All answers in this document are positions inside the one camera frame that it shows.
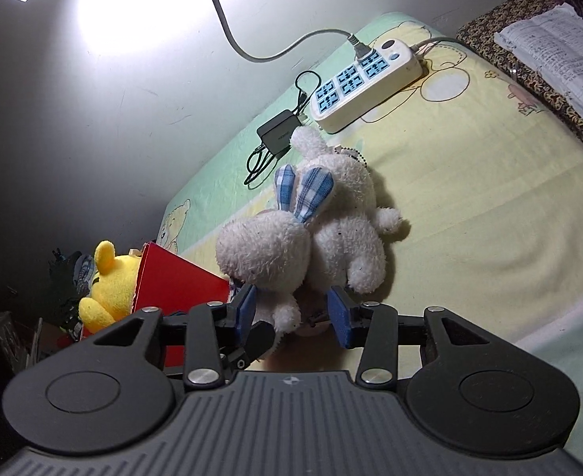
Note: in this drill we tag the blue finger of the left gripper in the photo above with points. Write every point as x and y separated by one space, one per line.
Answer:
239 355

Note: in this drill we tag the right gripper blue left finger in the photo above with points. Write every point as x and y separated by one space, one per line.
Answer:
245 308

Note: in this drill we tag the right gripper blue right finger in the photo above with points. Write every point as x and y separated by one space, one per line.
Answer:
343 315

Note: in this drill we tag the white bunny plush plaid ears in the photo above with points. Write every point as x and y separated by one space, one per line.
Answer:
272 249

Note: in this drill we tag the yellow tiger plush toy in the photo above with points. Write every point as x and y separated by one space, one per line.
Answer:
112 289

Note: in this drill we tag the white fluffy bunny plush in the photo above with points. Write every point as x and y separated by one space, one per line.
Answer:
347 247

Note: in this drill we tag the red cardboard box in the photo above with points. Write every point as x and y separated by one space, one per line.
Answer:
174 284

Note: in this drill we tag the black power adapter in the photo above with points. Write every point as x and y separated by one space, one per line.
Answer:
275 134

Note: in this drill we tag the bear print bed sheet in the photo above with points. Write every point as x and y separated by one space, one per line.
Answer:
490 186

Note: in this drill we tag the white power strip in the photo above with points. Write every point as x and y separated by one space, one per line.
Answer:
364 84

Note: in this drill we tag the floral cloth covered side table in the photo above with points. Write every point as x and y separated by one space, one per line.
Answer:
479 34

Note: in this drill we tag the handwritten paper notebook right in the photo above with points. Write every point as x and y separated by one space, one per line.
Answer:
555 39

